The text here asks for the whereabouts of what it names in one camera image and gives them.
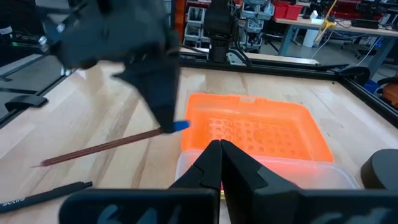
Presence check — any orange plastic box lid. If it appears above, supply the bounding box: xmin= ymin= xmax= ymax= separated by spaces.
xmin=180 ymin=92 xmax=335 ymax=163

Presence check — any grey storage bin rack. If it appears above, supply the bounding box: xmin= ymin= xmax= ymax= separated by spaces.
xmin=183 ymin=6 xmax=215 ymax=47

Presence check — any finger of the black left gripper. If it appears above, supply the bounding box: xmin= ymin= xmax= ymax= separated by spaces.
xmin=139 ymin=58 xmax=181 ymax=133
xmin=113 ymin=67 xmax=165 ymax=133

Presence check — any black pen with white print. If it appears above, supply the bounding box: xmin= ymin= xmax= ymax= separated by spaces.
xmin=0 ymin=181 xmax=93 ymax=214

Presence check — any black table edge rail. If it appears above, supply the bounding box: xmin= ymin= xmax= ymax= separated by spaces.
xmin=0 ymin=51 xmax=398 ymax=128

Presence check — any clear plastic supply box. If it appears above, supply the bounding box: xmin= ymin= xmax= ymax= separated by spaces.
xmin=175 ymin=149 xmax=361 ymax=191

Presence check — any white cylinder container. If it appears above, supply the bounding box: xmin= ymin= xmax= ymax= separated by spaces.
xmin=303 ymin=10 xmax=324 ymax=48

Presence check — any red storage bin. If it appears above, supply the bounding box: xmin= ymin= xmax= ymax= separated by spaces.
xmin=273 ymin=0 xmax=302 ymax=20

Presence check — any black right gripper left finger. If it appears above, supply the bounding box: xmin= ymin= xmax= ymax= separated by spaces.
xmin=58 ymin=139 xmax=223 ymax=224

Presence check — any brown pencil with blue eraser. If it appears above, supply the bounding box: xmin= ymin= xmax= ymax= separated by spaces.
xmin=30 ymin=119 xmax=191 ymax=168

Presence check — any black round lamp base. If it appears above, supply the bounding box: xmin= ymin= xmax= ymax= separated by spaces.
xmin=360 ymin=148 xmax=398 ymax=191

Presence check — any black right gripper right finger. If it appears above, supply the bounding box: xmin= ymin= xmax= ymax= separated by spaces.
xmin=221 ymin=139 xmax=398 ymax=224

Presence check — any black table edge bracket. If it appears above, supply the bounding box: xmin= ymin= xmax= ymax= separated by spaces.
xmin=335 ymin=65 xmax=371 ymax=85
xmin=4 ymin=95 xmax=49 ymax=112

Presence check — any grey lab workbench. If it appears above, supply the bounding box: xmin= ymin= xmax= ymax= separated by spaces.
xmin=273 ymin=15 xmax=398 ymax=78

